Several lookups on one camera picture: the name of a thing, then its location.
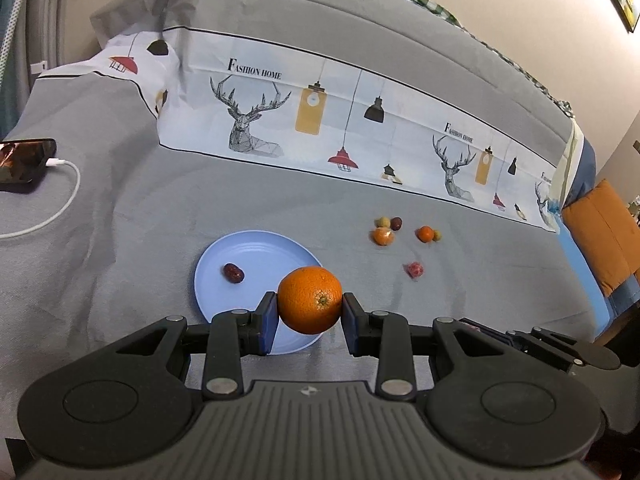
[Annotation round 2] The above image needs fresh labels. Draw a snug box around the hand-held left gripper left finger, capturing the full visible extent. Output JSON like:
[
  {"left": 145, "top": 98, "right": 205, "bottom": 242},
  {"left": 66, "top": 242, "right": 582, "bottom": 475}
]
[{"left": 116, "top": 292, "right": 279, "bottom": 401}]

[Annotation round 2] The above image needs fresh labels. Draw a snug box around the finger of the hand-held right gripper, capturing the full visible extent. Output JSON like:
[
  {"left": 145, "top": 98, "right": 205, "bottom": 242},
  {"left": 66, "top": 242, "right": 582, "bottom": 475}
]
[{"left": 505, "top": 326, "right": 623, "bottom": 374}]

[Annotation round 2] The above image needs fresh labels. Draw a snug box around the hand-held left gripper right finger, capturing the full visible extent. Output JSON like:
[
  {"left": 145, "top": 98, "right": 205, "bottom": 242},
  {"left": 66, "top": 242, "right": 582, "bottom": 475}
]
[{"left": 341, "top": 294, "right": 506, "bottom": 401}]

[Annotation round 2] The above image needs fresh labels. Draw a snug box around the large orange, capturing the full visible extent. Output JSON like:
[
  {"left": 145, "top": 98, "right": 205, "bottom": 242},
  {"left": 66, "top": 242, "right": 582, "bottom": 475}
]
[{"left": 277, "top": 266, "right": 344, "bottom": 335}]

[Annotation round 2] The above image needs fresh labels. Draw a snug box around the blue round plate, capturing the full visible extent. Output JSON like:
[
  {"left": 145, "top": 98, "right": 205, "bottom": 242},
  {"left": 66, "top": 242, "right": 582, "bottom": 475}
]
[{"left": 193, "top": 230, "right": 325, "bottom": 356}]

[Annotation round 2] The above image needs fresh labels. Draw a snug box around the orange cushion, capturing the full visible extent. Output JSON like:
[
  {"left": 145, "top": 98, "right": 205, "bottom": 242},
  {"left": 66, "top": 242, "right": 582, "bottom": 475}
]
[{"left": 562, "top": 178, "right": 640, "bottom": 298}]

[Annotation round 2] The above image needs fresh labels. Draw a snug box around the grey bed sheet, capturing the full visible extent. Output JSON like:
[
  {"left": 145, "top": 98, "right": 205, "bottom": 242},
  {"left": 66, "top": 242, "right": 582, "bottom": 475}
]
[{"left": 0, "top": 70, "right": 621, "bottom": 480}]

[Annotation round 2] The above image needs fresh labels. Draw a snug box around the grey printed quilt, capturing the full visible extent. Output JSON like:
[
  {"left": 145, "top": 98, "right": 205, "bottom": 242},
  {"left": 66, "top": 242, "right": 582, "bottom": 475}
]
[{"left": 37, "top": 0, "right": 586, "bottom": 233}]

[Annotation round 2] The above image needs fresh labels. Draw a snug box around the black smartphone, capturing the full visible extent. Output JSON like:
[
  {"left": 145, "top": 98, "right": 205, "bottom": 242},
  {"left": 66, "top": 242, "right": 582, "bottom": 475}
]
[{"left": 0, "top": 138, "right": 57, "bottom": 192}]

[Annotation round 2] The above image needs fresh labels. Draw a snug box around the grey curtain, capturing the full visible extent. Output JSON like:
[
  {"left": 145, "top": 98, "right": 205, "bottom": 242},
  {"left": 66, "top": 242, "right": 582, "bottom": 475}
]
[{"left": 20, "top": 0, "right": 71, "bottom": 91}]

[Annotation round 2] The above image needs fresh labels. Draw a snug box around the teal fabric panel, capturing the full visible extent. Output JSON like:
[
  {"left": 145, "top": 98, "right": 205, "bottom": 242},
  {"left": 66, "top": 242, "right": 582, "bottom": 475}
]
[{"left": 0, "top": 0, "right": 31, "bottom": 131}]

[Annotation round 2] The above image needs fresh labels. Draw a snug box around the white charging cable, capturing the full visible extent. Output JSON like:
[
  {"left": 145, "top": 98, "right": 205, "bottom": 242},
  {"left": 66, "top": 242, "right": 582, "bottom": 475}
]
[{"left": 0, "top": 158, "right": 81, "bottom": 240}]

